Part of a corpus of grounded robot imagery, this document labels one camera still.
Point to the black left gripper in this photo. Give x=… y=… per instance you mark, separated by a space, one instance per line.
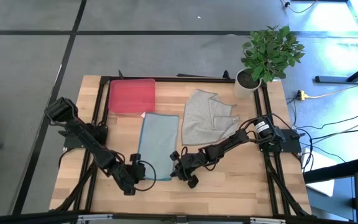
x=126 y=177

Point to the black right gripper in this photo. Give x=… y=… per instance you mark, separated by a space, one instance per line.
x=183 y=166

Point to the light blue microfiber towel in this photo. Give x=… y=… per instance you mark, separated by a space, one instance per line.
x=158 y=143

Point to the grey microfiber towel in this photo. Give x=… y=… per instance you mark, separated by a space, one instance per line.
x=197 y=121

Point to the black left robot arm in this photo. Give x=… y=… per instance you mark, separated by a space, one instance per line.
x=85 y=138

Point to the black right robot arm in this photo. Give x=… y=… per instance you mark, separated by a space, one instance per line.
x=228 y=141

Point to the red plastic basket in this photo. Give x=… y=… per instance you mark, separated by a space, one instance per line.
x=132 y=96

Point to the white cup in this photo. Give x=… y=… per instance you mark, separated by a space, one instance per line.
x=240 y=91

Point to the white box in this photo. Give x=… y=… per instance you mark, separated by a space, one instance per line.
x=320 y=161

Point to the yellow power plug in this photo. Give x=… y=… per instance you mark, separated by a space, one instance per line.
x=301 y=95

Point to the green leafy plant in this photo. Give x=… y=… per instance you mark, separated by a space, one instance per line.
x=269 y=53

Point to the dark side desk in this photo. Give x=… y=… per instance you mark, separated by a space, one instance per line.
x=334 y=202

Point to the black desk leg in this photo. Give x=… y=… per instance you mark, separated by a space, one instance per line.
x=331 y=79

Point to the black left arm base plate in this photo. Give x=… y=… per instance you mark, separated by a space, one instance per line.
x=70 y=141

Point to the black aluminium table frame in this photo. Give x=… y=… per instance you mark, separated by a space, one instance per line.
x=197 y=80

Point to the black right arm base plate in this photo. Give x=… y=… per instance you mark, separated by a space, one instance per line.
x=291 y=144

